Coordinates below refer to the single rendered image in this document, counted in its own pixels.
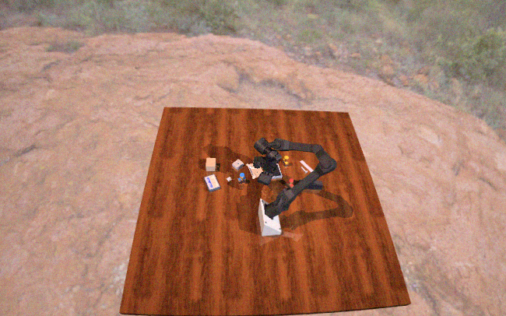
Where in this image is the peach paper card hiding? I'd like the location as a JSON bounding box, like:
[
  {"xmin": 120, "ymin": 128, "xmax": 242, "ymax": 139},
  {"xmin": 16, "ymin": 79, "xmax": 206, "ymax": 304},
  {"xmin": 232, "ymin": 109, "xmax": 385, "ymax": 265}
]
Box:
[{"xmin": 247, "ymin": 163, "xmax": 263, "ymax": 179}]

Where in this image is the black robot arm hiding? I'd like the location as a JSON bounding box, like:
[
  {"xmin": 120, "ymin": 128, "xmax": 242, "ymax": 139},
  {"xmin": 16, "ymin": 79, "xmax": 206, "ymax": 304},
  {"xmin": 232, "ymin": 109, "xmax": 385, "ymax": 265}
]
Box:
[{"xmin": 253, "ymin": 138, "xmax": 337, "ymax": 220}]

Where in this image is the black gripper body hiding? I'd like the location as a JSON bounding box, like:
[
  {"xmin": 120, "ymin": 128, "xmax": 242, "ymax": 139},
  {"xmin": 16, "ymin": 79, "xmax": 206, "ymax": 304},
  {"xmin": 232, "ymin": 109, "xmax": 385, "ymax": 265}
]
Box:
[{"xmin": 257, "ymin": 160, "xmax": 280, "ymax": 186}]

